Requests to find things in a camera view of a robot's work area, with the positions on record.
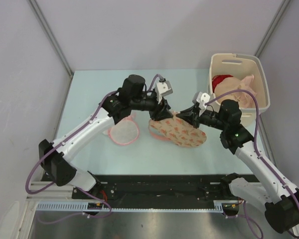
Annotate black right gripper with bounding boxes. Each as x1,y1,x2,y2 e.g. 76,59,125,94
177,104,227,131

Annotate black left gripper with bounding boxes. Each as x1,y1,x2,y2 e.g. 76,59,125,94
130,92,173,121

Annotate red garment in basket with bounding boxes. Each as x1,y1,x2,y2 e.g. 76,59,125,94
212,75,233,93

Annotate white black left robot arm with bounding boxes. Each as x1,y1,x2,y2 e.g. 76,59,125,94
38,74,173,199

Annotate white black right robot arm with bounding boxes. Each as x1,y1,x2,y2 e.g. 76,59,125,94
177,100,299,238

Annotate white mesh bag pink trim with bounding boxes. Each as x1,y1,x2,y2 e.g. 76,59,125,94
104,116,140,146

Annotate floral peach laundry bag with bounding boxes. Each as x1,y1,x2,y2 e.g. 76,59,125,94
148,112,207,148

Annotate white slotted cable duct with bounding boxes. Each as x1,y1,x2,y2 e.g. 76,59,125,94
36,199,238,213

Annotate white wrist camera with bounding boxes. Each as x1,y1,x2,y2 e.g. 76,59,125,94
155,81,173,104
192,92,211,110

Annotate pink garment in basket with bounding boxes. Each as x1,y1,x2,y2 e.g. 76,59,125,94
235,75,257,108

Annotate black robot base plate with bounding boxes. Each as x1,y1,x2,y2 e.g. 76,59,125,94
72,174,264,203

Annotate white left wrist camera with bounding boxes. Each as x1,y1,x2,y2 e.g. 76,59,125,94
155,81,173,104

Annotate beige bra in basket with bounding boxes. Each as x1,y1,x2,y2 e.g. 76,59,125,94
214,77,243,103

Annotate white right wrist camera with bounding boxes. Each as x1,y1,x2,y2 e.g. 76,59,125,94
192,92,211,110

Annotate cream plastic laundry basket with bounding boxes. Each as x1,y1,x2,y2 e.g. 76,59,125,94
208,53,271,113

